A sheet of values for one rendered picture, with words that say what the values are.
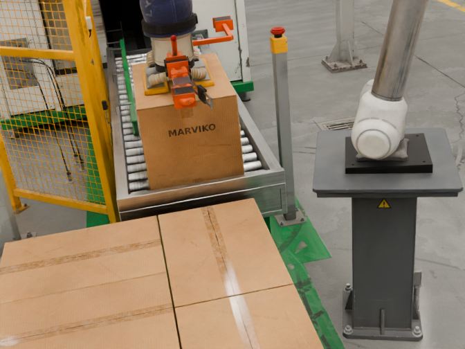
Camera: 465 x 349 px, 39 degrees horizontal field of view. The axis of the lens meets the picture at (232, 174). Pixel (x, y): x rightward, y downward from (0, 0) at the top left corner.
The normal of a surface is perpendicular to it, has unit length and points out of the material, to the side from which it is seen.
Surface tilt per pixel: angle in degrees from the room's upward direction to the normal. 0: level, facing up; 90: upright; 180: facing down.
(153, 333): 0
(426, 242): 0
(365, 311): 90
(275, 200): 90
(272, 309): 0
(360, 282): 90
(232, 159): 90
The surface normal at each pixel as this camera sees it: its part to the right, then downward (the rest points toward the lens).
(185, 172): 0.17, 0.44
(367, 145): -0.29, 0.51
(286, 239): -0.10, -0.88
